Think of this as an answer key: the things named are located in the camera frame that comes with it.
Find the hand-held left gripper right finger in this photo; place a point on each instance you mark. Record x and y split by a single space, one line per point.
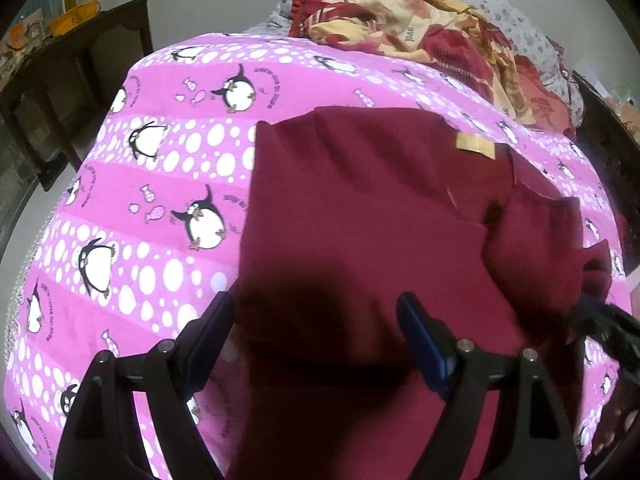
420 340

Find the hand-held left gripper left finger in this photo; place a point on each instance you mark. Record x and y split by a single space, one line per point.
212 327

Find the grey floral pillow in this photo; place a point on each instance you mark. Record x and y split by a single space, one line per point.
515 15

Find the dark wooden table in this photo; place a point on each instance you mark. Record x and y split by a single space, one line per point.
100 45

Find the red yellow floral quilt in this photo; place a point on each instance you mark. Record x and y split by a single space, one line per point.
400 15

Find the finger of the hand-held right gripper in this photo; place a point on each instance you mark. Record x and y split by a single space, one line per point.
605 317
622 355

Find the yellow box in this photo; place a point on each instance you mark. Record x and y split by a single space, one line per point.
75 19

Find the pink penguin print blanket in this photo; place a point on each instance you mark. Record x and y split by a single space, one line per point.
150 170

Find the orange box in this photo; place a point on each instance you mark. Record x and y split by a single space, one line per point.
22 30

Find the dark wooden headboard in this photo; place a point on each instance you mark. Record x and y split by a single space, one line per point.
610 150

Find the maroon garment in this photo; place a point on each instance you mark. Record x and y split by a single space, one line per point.
350 210

